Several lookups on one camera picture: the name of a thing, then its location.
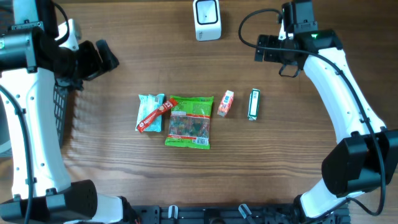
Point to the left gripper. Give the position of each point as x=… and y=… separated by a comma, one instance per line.
x=111, y=61

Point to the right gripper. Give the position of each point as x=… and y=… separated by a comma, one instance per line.
x=271, y=40

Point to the green white boxed item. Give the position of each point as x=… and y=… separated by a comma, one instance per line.
x=253, y=108

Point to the small orange white packet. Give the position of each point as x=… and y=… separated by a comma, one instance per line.
x=225, y=103

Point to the light blue white packet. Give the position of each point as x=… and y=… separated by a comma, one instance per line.
x=149, y=103

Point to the red snack bar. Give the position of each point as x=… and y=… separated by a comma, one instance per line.
x=148, y=120

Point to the green candy bag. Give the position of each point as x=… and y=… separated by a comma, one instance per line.
x=189, y=124

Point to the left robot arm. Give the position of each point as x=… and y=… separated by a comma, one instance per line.
x=36, y=60

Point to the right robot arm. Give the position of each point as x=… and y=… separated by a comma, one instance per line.
x=365, y=156

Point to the white barcode scanner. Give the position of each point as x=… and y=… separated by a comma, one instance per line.
x=207, y=20

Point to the grey plastic shopping basket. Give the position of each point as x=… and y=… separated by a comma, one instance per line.
x=60, y=99

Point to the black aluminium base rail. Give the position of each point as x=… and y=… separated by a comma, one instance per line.
x=268, y=214

